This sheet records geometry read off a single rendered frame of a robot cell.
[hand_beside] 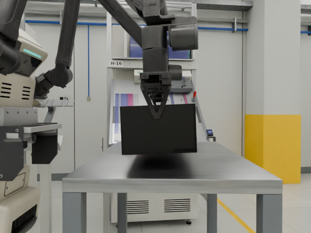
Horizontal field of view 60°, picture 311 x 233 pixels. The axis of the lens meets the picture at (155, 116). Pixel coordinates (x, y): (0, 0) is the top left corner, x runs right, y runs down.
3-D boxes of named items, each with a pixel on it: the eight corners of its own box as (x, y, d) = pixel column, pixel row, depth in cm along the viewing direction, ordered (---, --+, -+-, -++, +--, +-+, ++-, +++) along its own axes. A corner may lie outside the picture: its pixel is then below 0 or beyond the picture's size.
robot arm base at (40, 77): (34, 84, 119) (19, 81, 107) (48, 73, 118) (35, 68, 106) (45, 99, 119) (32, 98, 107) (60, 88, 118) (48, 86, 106)
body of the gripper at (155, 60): (169, 85, 66) (168, 55, 66) (170, 80, 56) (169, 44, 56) (143, 86, 67) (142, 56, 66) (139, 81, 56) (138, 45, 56)
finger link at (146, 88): (171, 118, 66) (170, 79, 66) (172, 119, 59) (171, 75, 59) (143, 119, 66) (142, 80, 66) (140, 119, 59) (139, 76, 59)
